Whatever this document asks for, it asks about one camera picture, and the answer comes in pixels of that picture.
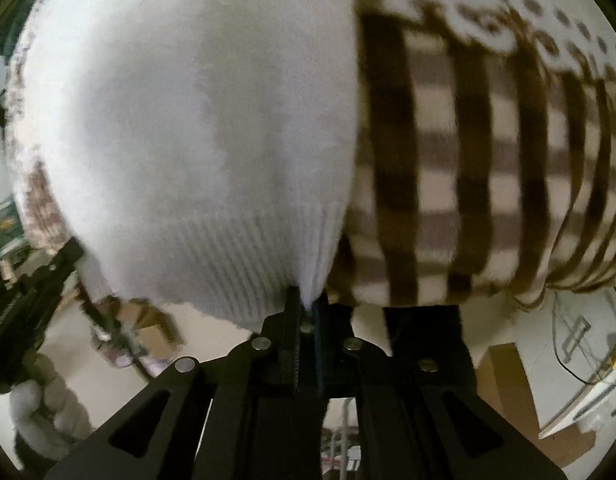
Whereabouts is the white knit sweater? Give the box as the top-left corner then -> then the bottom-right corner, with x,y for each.
5,0 -> 359,330

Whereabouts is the white gloved hand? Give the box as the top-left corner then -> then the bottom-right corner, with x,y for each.
9,354 -> 93,462

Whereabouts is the black folded garment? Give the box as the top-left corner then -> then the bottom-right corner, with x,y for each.
383,304 -> 477,394

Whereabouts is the cardboard box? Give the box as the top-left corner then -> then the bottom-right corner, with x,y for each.
476,342 -> 596,468

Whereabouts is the floral fleece blanket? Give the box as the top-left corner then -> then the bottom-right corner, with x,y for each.
2,0 -> 616,311

